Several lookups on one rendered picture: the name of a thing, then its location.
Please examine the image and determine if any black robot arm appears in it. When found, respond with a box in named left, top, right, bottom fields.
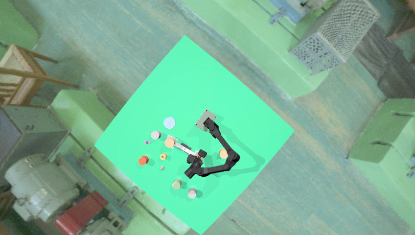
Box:
left=184, top=117, right=240, bottom=179

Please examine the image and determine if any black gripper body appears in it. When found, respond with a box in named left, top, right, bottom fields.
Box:
left=194, top=149, right=207, bottom=162

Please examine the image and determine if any pale blue round dish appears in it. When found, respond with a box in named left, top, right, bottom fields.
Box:
left=163, top=117, right=175, bottom=129

